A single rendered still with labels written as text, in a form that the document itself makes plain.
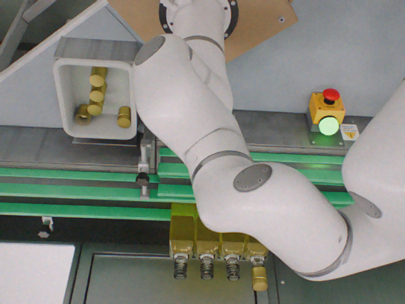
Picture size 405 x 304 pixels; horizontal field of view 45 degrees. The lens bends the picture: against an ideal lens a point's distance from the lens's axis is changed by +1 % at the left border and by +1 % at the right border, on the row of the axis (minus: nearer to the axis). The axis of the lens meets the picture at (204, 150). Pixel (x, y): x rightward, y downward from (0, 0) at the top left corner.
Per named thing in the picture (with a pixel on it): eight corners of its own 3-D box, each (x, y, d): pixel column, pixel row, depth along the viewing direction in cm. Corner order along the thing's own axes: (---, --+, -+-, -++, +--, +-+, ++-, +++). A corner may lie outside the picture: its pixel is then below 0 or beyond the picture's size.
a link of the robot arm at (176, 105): (214, 214, 65) (132, 145, 56) (185, 118, 84) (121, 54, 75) (271, 174, 63) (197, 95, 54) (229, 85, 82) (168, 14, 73)
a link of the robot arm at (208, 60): (195, 93, 90) (193, 155, 79) (148, 44, 82) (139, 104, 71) (238, 67, 86) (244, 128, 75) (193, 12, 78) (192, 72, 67)
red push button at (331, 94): (321, 107, 116) (325, 96, 114) (318, 97, 119) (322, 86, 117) (338, 108, 116) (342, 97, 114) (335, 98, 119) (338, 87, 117)
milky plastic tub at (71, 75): (71, 113, 124) (64, 137, 118) (59, 37, 109) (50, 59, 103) (140, 117, 125) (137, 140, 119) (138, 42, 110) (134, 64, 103)
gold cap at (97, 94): (90, 78, 115) (87, 90, 112) (105, 79, 115) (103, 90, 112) (92, 90, 117) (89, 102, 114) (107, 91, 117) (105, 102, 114)
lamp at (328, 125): (316, 128, 119) (318, 137, 117) (321, 114, 116) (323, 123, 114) (334, 129, 119) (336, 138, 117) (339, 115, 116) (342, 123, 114)
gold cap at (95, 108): (88, 92, 118) (85, 104, 115) (104, 93, 118) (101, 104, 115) (90, 104, 120) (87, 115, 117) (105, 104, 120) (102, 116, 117)
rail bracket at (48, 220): (50, 205, 131) (38, 247, 122) (47, 188, 126) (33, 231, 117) (66, 206, 131) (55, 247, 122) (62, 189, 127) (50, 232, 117)
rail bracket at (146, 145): (141, 173, 121) (136, 213, 112) (140, 123, 109) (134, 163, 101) (153, 174, 121) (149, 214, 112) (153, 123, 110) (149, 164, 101)
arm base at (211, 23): (141, 6, 95) (133, 51, 84) (183, -41, 88) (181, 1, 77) (200, 52, 102) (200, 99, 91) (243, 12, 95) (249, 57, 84)
